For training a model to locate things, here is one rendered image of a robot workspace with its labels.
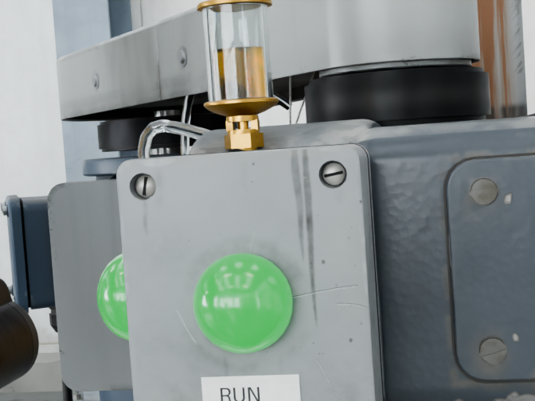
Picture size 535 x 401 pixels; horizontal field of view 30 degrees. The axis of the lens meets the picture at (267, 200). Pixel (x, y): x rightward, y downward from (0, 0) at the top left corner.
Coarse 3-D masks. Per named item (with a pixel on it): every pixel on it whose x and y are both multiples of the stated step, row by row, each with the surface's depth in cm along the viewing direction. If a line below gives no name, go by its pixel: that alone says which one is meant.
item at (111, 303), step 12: (108, 264) 33; (120, 264) 32; (108, 276) 32; (120, 276) 32; (108, 288) 32; (120, 288) 32; (108, 300) 32; (120, 300) 31; (108, 312) 32; (120, 312) 32; (108, 324) 32; (120, 324) 32; (120, 336) 32
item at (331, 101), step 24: (384, 72) 45; (408, 72) 45; (432, 72) 45; (456, 72) 45; (480, 72) 47; (312, 96) 48; (336, 96) 46; (360, 96) 45; (384, 96) 45; (408, 96) 45; (432, 96) 45; (456, 96) 45; (480, 96) 46; (312, 120) 48; (336, 120) 46; (384, 120) 45; (408, 120) 45; (432, 120) 45; (456, 120) 46
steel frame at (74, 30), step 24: (72, 0) 524; (96, 0) 521; (120, 0) 560; (72, 24) 524; (96, 24) 522; (120, 24) 561; (72, 48) 525; (72, 144) 528; (96, 144) 526; (72, 168) 529
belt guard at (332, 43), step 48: (288, 0) 49; (336, 0) 46; (384, 0) 45; (432, 0) 45; (96, 48) 73; (144, 48) 66; (192, 48) 59; (288, 48) 50; (336, 48) 46; (384, 48) 45; (432, 48) 45; (96, 96) 74; (144, 96) 66; (288, 96) 81
